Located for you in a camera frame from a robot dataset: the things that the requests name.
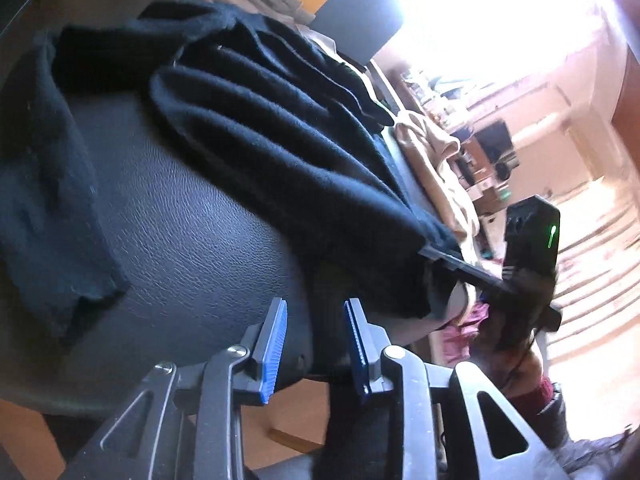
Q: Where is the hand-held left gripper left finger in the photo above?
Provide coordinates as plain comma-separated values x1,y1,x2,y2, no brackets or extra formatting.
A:
57,297,289,480

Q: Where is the black television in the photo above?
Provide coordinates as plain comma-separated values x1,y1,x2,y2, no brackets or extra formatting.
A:
477,121,516,163

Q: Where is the beige cloth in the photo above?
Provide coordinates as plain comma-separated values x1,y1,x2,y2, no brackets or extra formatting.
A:
392,110,482,263

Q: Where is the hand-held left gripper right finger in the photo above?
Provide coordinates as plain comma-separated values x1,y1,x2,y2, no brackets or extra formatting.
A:
343,298,571,480

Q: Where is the person's right hand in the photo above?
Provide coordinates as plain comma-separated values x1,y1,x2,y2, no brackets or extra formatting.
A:
475,305,547,397

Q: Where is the black knit sweater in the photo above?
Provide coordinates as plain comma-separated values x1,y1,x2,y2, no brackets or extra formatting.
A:
0,0,458,346

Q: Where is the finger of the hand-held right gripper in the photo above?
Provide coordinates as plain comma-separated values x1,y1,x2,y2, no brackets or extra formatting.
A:
419,245,507,296

